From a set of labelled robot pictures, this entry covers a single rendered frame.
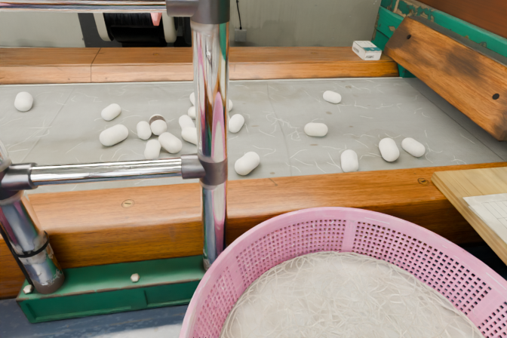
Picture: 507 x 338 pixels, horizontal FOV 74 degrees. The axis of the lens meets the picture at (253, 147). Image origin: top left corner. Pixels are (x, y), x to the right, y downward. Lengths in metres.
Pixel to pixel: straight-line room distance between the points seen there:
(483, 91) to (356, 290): 0.31
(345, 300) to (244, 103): 0.35
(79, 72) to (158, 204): 0.38
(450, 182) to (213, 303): 0.27
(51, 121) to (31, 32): 2.34
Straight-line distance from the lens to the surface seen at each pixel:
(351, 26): 2.74
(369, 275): 0.35
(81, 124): 0.54
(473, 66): 0.55
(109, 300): 0.38
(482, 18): 0.63
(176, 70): 0.64
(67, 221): 0.35
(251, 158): 0.40
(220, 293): 0.30
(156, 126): 0.47
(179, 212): 0.33
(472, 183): 0.43
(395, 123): 0.57
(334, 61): 0.70
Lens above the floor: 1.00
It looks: 35 degrees down
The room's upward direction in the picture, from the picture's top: 4 degrees clockwise
